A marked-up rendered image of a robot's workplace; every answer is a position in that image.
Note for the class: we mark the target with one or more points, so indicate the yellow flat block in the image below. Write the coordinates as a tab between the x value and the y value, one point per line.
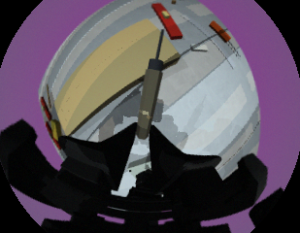
56	130

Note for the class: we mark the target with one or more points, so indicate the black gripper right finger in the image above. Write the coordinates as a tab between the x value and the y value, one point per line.
167	162

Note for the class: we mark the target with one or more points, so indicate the tan flat rectangular panel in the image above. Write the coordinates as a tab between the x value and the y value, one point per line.
113	68

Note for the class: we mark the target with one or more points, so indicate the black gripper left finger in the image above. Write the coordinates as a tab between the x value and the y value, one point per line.
110	155

